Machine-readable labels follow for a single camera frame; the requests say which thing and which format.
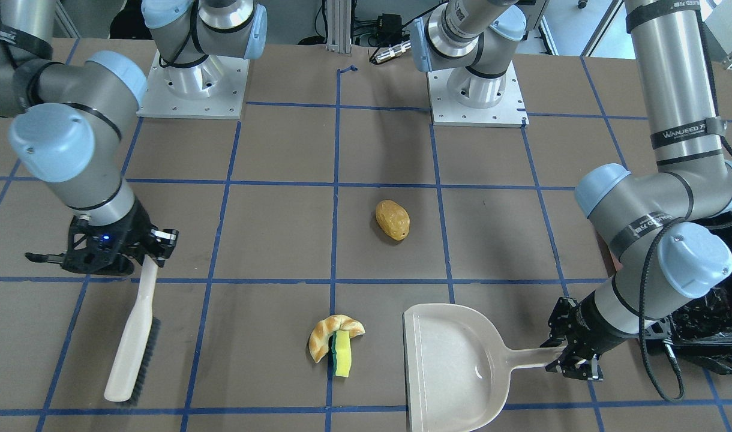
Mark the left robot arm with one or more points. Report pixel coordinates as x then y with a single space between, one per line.
693 179

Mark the aluminium frame post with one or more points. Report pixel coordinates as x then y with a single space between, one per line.
338 21

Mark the toy potato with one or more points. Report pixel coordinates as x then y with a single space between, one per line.
393 219

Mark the toy croissant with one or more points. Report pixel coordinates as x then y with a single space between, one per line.
319 337

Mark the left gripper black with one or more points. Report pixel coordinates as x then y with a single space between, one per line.
589 333

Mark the beige plastic dustpan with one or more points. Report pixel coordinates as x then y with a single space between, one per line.
458 369

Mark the white hand brush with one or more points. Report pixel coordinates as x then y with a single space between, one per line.
137 343

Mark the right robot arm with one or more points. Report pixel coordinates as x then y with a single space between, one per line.
67 122

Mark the bin with black bag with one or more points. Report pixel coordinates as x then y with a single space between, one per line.
708 324

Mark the yellow green sponge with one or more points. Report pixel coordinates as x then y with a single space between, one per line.
341 354

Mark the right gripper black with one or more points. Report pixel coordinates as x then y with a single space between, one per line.
133 230

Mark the black power adapter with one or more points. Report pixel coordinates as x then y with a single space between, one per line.
388 25

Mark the silver cable connector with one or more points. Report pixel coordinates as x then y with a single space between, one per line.
384 54

